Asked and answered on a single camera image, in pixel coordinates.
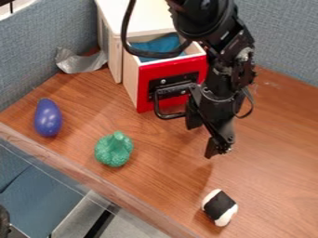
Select blue toy eggplant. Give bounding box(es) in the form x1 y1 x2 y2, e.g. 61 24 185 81
32 98 64 139

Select green toy broccoli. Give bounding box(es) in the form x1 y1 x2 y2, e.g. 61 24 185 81
93 130 136 168

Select white cabinet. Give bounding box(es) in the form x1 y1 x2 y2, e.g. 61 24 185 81
93 0 184 85

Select grey cloth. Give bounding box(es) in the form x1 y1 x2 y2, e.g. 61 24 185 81
53 46 110 75

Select black cable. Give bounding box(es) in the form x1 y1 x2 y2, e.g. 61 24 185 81
119 0 194 60

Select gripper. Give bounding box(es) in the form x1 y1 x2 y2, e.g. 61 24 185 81
183 83 250 160

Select blue cloth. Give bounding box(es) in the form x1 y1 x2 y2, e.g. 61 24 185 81
128 33 190 63

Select black and white toy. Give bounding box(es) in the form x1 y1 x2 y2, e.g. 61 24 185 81
200 188 240 228

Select red drawer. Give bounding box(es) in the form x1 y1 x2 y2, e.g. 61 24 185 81
121 32 209 121

